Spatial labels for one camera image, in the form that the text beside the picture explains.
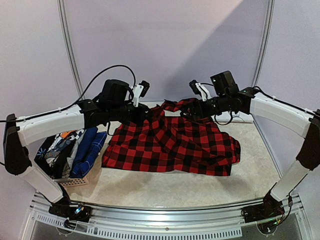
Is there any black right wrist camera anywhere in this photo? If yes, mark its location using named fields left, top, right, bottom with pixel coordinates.
left=189, top=79, right=211, bottom=102

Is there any blue garment in basket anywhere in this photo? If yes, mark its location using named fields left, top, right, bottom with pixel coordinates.
left=69, top=127, right=107, bottom=179

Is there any aluminium frame post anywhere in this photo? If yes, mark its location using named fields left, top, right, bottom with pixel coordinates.
left=57, top=0, right=85, bottom=100
left=244, top=0, right=276, bottom=107

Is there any front aluminium rail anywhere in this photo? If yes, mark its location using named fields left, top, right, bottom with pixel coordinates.
left=21, top=193, right=313, bottom=240

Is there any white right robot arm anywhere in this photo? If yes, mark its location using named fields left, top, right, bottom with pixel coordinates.
left=186, top=82, right=320, bottom=218

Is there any left aluminium frame post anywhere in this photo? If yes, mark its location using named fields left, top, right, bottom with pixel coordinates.
left=57, top=0, right=85, bottom=100

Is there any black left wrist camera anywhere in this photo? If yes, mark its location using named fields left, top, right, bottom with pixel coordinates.
left=132, top=80, right=150, bottom=108

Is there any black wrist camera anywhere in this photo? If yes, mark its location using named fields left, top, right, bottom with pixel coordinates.
left=132, top=80, right=150, bottom=108
left=189, top=79, right=211, bottom=102

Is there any white orange printed garment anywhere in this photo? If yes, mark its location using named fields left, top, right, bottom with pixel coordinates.
left=44, top=129, right=85, bottom=167

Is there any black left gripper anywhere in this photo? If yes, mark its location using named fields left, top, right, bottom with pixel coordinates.
left=108, top=100, right=153, bottom=125

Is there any black printed garment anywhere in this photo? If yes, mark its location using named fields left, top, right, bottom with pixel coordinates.
left=34, top=136, right=67, bottom=179

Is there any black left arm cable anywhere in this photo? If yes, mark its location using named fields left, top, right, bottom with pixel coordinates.
left=0, top=64, right=137, bottom=136

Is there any white and green raglan shirt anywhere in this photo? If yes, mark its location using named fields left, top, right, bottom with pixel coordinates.
left=230, top=111, right=254, bottom=124

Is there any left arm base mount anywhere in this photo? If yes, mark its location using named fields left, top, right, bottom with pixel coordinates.
left=48, top=198, right=93, bottom=223

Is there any pink plastic laundry basket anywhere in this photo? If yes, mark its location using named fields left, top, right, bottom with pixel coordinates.
left=53, top=174, right=89, bottom=188

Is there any right aluminium frame post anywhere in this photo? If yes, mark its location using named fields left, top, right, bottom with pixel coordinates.
left=244, top=0, right=276, bottom=107

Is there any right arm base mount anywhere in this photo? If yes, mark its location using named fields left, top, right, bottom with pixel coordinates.
left=241, top=190, right=293, bottom=226

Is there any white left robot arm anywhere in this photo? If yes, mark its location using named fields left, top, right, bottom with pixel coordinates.
left=3, top=99, right=149, bottom=217

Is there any red black plaid garment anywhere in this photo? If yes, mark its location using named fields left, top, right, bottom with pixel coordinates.
left=101, top=98, right=241, bottom=177

